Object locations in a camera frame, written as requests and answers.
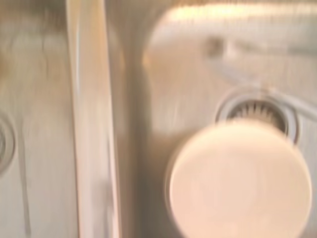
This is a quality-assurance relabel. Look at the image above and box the stainless steel double sink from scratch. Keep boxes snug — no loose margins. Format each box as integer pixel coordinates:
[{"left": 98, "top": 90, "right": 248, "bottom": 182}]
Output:
[{"left": 0, "top": 0, "right": 317, "bottom": 238}]

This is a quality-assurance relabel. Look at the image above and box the white bowl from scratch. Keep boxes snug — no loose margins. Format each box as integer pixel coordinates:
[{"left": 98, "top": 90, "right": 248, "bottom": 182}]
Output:
[{"left": 165, "top": 120, "right": 313, "bottom": 238}]

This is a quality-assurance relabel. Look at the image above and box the sink drain strainer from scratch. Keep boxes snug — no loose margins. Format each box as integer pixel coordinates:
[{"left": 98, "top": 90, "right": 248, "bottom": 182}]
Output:
[
  {"left": 214, "top": 91, "right": 300, "bottom": 145},
  {"left": 0, "top": 116, "right": 16, "bottom": 176}
]

